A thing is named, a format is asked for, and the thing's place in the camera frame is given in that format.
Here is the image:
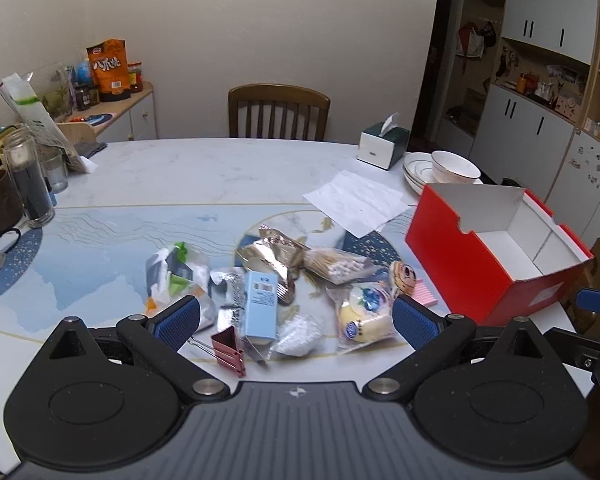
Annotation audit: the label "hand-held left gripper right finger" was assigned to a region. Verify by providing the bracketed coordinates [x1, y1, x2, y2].
[361, 294, 551, 404]

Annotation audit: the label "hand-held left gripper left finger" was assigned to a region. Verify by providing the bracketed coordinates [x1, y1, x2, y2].
[45, 294, 232, 404]

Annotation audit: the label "pink ridged block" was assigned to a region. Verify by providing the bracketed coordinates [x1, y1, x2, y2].
[407, 282, 440, 309]

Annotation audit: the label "cartoon face plush doll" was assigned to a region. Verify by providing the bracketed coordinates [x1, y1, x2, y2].
[387, 260, 419, 296]

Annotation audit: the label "green white snack packet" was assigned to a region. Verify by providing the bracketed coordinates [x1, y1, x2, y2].
[145, 241, 212, 311]

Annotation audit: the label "red binder clip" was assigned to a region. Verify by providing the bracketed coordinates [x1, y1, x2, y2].
[187, 325, 247, 379]

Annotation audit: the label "red cardboard box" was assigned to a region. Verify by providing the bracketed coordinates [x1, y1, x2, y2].
[405, 182, 595, 327]

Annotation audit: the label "light blue small box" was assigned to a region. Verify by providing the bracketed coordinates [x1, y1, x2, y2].
[240, 270, 281, 344]

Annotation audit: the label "cotton swab bag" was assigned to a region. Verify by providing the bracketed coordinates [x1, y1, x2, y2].
[302, 247, 381, 284]

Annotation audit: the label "gold foil snack packet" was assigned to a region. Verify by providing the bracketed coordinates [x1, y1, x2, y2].
[236, 227, 311, 306]

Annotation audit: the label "clear bag white contents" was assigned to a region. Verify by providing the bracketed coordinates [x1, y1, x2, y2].
[272, 314, 324, 359]

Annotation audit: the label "white marble desktop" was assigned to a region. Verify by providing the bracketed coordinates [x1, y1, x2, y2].
[0, 137, 600, 476]

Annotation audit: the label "blue printed table mat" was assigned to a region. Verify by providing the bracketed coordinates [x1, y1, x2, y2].
[0, 202, 433, 363]

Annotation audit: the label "white sticker-covered cabinet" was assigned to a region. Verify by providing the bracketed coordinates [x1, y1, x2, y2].
[545, 127, 600, 246]

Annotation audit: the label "crumpled white paper sheet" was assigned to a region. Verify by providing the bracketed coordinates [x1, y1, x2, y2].
[302, 170, 412, 239]

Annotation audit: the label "stack of white plates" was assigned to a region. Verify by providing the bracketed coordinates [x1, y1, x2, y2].
[402, 152, 483, 196]

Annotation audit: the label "white gold-rimmed bowl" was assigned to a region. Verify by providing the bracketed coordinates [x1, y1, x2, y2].
[431, 150, 482, 184]

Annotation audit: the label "green white tissue box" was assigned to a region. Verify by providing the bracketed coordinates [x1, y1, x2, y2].
[357, 112, 411, 170]

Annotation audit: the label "small clear glass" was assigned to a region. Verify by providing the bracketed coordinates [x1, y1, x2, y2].
[40, 147, 70, 195]

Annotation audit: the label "grey folded cloth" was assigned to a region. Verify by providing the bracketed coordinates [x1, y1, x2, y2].
[72, 140, 109, 159]

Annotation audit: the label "glass bottle dark contents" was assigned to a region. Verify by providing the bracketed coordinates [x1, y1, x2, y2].
[0, 126, 56, 229]

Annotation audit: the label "white sideboard cabinet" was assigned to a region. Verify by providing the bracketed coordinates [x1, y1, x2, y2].
[55, 81, 159, 144]

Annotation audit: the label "brown mug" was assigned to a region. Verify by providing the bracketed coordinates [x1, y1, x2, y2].
[0, 167, 26, 235]

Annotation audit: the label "blue round pad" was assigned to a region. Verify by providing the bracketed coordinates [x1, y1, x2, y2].
[70, 112, 114, 127]

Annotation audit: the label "slatted wooden dining chair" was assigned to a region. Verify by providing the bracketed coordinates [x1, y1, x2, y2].
[228, 84, 331, 142]

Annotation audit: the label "dark glass jar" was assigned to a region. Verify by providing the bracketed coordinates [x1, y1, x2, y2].
[74, 85, 100, 111]

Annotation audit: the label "white green plastic bag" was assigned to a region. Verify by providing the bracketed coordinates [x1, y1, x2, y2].
[0, 72, 99, 175]

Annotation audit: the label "red-lidded jar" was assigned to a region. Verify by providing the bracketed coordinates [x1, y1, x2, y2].
[126, 61, 145, 94]

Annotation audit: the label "orange snack bag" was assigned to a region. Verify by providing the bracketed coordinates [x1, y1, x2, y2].
[86, 38, 132, 103]

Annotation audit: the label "glass terrarium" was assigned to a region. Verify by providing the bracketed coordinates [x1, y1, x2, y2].
[30, 62, 77, 122]

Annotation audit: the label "hanging bags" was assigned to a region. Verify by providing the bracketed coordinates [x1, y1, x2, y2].
[456, 20, 501, 59]

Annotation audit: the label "black hair tie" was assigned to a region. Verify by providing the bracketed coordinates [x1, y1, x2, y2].
[0, 227, 22, 261]

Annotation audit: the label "white wall cabinet unit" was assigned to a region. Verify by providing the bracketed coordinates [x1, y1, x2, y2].
[467, 0, 600, 201]

